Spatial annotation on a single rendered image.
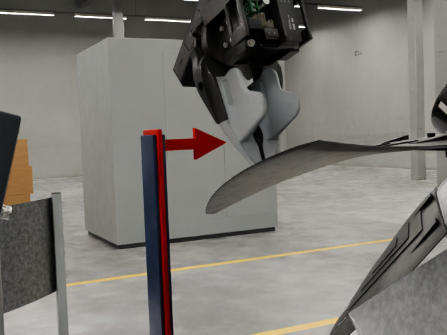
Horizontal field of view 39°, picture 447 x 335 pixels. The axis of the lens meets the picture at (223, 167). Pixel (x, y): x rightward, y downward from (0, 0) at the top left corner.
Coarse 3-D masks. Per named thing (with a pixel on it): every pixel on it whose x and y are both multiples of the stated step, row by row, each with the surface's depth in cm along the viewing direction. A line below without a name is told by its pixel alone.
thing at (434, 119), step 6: (444, 90) 70; (438, 96) 71; (444, 96) 70; (438, 102) 71; (444, 102) 70; (432, 108) 72; (438, 108) 71; (432, 114) 72; (438, 114) 71; (444, 114) 70; (432, 120) 73; (438, 120) 72; (444, 120) 71; (438, 126) 72; (444, 126) 71; (438, 132) 74; (444, 132) 72
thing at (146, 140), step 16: (144, 144) 46; (144, 160) 46; (144, 176) 46; (144, 192) 47; (144, 208) 47; (144, 224) 47; (160, 240) 45; (160, 256) 45; (160, 272) 45; (160, 288) 45; (160, 304) 46; (160, 320) 46
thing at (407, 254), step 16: (432, 192) 80; (416, 208) 83; (432, 208) 77; (416, 224) 78; (432, 224) 74; (400, 240) 80; (416, 240) 76; (432, 240) 73; (384, 256) 83; (400, 256) 78; (416, 256) 74; (384, 272) 79; (400, 272) 75; (368, 288) 81; (384, 288) 76; (352, 304) 83
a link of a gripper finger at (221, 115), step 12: (192, 60) 57; (204, 60) 56; (204, 72) 56; (216, 72) 56; (204, 84) 55; (216, 84) 56; (204, 96) 56; (216, 96) 56; (216, 108) 56; (216, 120) 56
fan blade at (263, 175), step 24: (312, 144) 46; (336, 144) 48; (384, 144) 61; (408, 144) 57; (432, 144) 56; (264, 168) 52; (288, 168) 55; (312, 168) 62; (216, 192) 58; (240, 192) 62
